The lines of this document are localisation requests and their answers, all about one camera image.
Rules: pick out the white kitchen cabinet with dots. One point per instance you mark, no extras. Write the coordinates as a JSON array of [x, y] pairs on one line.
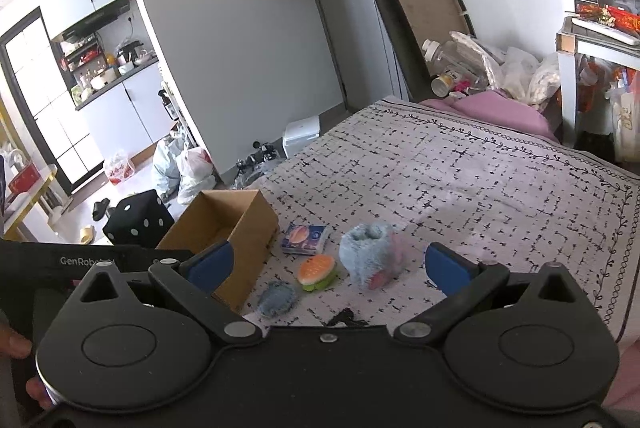
[[130, 108]]

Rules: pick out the black framed brown board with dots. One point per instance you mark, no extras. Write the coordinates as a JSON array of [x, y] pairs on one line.
[[420, 8]]

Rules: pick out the brown cardboard box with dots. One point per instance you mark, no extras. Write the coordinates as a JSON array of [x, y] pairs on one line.
[[235, 228]]

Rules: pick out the paper cup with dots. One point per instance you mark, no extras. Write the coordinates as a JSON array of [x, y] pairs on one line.
[[442, 85]]

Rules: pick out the red box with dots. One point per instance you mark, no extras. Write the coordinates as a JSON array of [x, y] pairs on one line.
[[24, 179]]

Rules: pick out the blue tissue pack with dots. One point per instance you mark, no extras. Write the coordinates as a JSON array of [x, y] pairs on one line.
[[304, 239]]

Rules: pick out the clear plastic bottle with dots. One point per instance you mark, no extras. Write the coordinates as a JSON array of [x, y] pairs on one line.
[[452, 60]]

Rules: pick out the white box appliance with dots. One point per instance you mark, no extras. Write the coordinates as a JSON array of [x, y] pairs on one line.
[[301, 135]]

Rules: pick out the small black cloth item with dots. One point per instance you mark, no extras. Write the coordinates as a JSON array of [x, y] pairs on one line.
[[346, 319]]

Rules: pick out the person's left hand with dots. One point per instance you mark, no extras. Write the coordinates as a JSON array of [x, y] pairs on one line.
[[15, 344]]

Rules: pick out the yellow slipper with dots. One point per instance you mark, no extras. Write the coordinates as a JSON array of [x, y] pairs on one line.
[[87, 234]]

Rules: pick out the grey door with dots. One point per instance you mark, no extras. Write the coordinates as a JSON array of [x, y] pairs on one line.
[[350, 33]]

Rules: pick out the blue and pink fluffy plush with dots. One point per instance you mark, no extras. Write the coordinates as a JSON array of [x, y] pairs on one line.
[[362, 253]]

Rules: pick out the black patterned white blanket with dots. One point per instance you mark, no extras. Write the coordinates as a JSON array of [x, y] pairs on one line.
[[450, 188]]

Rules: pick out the black slipper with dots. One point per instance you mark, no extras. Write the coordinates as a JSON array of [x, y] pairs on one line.
[[101, 209]]

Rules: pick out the black dice stool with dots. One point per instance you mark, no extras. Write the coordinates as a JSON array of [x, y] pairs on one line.
[[137, 220]]

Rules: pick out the pink bed sheet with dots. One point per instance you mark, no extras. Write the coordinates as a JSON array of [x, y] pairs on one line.
[[495, 108]]

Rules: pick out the red and white plastic bag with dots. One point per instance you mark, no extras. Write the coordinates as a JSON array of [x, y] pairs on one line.
[[119, 169]]

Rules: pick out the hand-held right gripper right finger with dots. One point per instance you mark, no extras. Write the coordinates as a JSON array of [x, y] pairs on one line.
[[445, 270]]

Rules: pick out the small blue fuzzy pad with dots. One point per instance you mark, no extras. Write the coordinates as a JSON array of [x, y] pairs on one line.
[[276, 300]]

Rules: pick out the gold legged side table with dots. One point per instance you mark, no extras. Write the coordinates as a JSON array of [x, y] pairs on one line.
[[30, 203]]

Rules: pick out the pile of clear plastic bags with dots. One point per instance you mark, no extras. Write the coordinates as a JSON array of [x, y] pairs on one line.
[[520, 70]]

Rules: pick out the black framed glass door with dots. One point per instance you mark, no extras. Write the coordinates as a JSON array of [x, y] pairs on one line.
[[35, 108]]

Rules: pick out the white desk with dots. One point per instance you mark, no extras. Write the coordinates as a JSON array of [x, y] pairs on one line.
[[570, 73]]

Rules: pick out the grey plastic bag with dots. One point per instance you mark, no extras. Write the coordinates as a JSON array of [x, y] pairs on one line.
[[164, 165]]

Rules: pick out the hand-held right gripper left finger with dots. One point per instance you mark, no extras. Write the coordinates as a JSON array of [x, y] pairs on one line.
[[212, 263]]

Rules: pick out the burger plush toy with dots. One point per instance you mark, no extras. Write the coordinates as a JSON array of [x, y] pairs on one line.
[[316, 270]]

